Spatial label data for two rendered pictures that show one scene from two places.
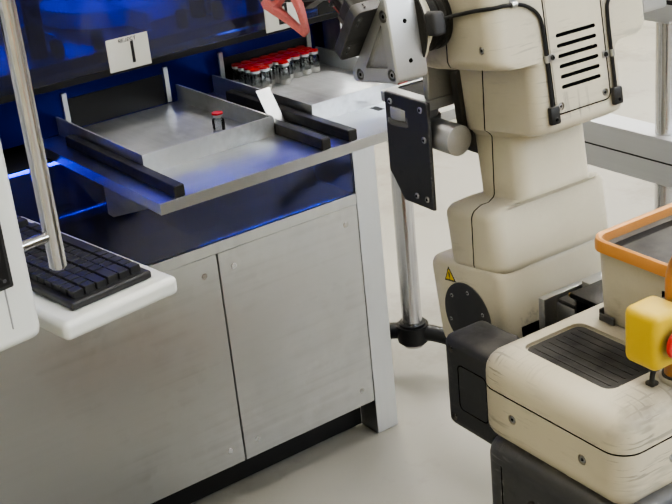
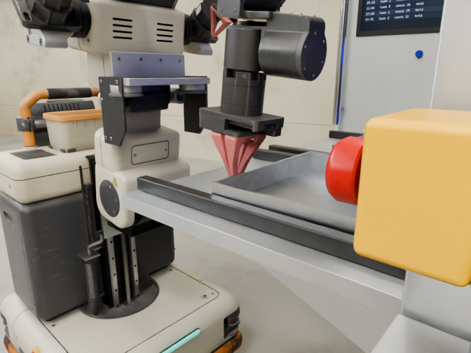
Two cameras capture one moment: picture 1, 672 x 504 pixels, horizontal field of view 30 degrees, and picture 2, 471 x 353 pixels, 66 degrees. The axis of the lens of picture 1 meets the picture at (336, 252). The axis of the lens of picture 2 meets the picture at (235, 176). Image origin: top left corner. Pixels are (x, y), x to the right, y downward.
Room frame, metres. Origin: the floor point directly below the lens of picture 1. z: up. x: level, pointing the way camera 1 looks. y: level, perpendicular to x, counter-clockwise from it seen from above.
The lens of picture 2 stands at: (2.75, -0.29, 1.05)
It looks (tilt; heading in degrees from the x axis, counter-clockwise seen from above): 16 degrees down; 165
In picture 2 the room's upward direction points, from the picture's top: straight up
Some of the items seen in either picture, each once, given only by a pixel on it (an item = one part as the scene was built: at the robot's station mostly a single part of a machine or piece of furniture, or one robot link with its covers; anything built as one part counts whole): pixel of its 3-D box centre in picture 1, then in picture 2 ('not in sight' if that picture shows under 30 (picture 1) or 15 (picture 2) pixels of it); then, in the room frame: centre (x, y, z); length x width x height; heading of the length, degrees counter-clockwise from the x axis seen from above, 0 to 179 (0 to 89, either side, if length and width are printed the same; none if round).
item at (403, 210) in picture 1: (402, 203); not in sight; (2.81, -0.17, 0.46); 0.09 x 0.09 x 0.77; 34
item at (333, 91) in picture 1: (315, 81); (377, 197); (2.37, 0.01, 0.90); 0.34 x 0.26 x 0.04; 35
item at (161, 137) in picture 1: (162, 125); not in sight; (2.18, 0.29, 0.90); 0.34 x 0.26 x 0.04; 34
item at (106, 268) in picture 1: (40, 255); not in sight; (1.82, 0.46, 0.82); 0.40 x 0.14 x 0.02; 42
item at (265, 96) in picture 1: (285, 111); not in sight; (2.15, 0.06, 0.91); 0.14 x 0.03 x 0.06; 35
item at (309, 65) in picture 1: (282, 69); not in sight; (2.46, 0.07, 0.90); 0.18 x 0.02 x 0.05; 125
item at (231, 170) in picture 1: (263, 124); (372, 180); (2.22, 0.11, 0.87); 0.70 x 0.48 x 0.02; 124
